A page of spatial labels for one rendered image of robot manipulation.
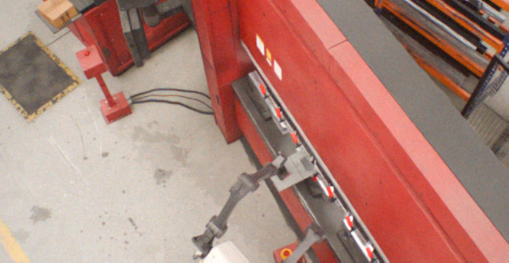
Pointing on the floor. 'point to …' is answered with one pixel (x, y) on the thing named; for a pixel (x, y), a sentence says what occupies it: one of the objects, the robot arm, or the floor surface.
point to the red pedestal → (114, 102)
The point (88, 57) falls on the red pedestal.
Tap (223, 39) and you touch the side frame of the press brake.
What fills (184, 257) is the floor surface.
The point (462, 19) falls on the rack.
